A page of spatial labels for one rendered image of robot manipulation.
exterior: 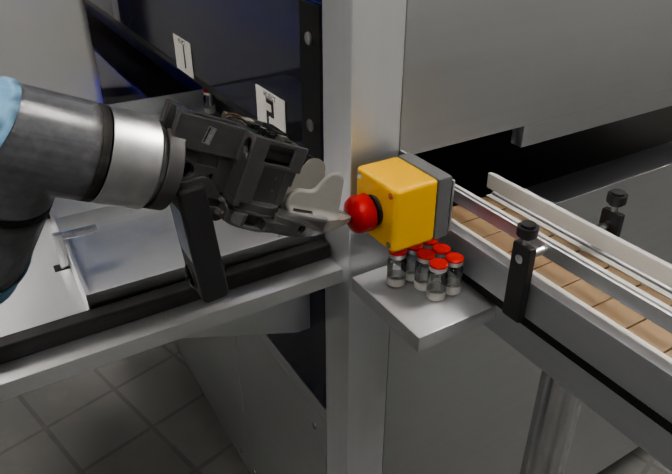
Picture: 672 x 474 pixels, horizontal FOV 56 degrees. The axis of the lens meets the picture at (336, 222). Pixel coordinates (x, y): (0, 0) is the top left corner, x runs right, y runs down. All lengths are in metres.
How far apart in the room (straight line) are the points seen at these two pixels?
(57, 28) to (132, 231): 0.77
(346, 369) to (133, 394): 1.16
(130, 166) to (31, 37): 1.10
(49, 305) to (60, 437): 1.14
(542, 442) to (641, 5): 0.57
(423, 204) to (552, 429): 0.32
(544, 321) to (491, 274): 0.08
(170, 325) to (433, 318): 0.28
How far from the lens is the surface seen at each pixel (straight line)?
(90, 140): 0.47
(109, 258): 0.83
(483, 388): 1.08
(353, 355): 0.84
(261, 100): 0.86
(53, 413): 1.96
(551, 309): 0.67
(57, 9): 1.56
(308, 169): 0.61
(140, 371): 2.00
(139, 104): 1.28
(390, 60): 0.67
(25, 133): 0.46
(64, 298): 0.78
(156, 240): 0.85
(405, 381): 0.94
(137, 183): 0.49
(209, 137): 0.51
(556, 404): 0.79
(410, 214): 0.63
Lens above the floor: 1.30
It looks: 30 degrees down
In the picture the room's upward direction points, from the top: straight up
